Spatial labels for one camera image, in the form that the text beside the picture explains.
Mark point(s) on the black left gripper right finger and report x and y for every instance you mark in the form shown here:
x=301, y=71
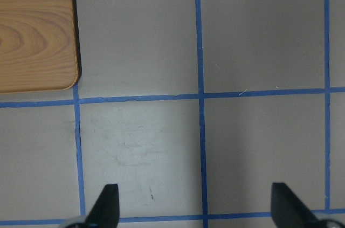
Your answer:
x=287, y=210

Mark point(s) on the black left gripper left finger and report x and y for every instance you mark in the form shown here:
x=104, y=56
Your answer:
x=105, y=211

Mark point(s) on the wooden tray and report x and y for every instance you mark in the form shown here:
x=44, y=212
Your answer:
x=39, y=46

